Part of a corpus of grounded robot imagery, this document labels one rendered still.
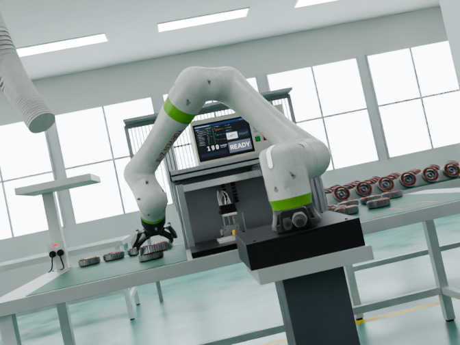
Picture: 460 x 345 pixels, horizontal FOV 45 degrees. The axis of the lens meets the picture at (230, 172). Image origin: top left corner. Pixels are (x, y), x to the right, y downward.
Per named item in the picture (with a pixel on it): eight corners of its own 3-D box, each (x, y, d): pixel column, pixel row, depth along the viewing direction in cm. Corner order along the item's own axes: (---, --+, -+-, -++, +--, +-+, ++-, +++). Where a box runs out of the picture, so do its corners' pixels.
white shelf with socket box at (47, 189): (108, 264, 272) (90, 172, 273) (32, 280, 268) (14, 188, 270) (116, 257, 307) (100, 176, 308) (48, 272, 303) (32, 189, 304)
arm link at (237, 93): (345, 152, 178) (234, 58, 199) (321, 159, 165) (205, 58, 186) (324, 183, 184) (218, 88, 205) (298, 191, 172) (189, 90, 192)
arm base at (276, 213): (325, 228, 147) (320, 207, 147) (270, 240, 148) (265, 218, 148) (320, 217, 173) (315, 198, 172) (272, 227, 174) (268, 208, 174)
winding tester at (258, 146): (291, 146, 255) (282, 103, 256) (198, 165, 251) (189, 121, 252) (276, 154, 294) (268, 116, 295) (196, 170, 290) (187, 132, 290)
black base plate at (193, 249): (350, 223, 221) (349, 218, 221) (192, 259, 214) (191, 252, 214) (320, 220, 267) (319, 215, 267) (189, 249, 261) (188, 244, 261)
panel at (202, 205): (321, 215, 267) (308, 154, 268) (186, 244, 260) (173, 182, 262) (320, 215, 268) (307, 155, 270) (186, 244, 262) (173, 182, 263)
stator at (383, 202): (392, 205, 263) (391, 197, 263) (369, 209, 264) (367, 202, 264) (389, 204, 274) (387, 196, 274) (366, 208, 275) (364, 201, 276)
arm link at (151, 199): (142, 209, 189) (172, 198, 192) (129, 182, 195) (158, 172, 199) (144, 230, 200) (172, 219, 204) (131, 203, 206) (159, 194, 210)
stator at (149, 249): (170, 249, 222) (168, 239, 222) (142, 255, 219) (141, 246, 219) (168, 250, 232) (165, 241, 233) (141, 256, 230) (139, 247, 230)
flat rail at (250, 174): (314, 164, 253) (313, 158, 253) (180, 192, 246) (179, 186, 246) (314, 164, 254) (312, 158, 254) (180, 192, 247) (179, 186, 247)
